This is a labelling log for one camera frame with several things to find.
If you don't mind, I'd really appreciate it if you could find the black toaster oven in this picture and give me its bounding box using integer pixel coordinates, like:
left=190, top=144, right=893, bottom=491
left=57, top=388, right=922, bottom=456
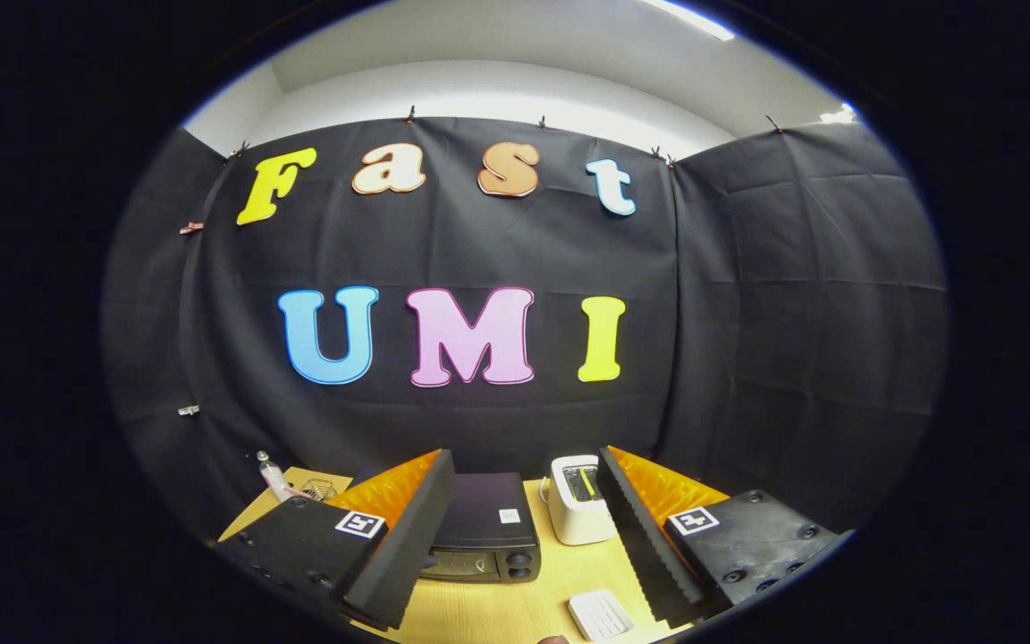
left=350, top=465, right=543, bottom=584

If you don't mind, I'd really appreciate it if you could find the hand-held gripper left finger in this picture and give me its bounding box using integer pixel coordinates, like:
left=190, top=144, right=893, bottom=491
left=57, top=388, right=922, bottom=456
left=211, top=447, right=458, bottom=631

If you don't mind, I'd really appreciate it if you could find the small wire basket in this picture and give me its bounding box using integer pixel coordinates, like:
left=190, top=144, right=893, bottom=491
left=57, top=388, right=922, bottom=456
left=287, top=479, right=342, bottom=504

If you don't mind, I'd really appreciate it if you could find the white ribbed tray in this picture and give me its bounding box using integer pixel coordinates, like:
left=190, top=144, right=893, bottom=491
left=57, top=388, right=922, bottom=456
left=567, top=589, right=635, bottom=642

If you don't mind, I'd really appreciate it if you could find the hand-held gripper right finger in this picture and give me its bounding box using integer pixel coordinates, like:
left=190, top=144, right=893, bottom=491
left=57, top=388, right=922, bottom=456
left=595, top=445, right=856, bottom=629

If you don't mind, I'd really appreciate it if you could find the clear plastic bottle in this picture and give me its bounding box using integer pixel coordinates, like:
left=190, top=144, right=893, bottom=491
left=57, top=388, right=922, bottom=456
left=256, top=450, right=294, bottom=502

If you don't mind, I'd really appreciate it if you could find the white bread toaster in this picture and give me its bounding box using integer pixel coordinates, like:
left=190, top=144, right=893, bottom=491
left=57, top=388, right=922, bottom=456
left=539, top=454, right=620, bottom=547

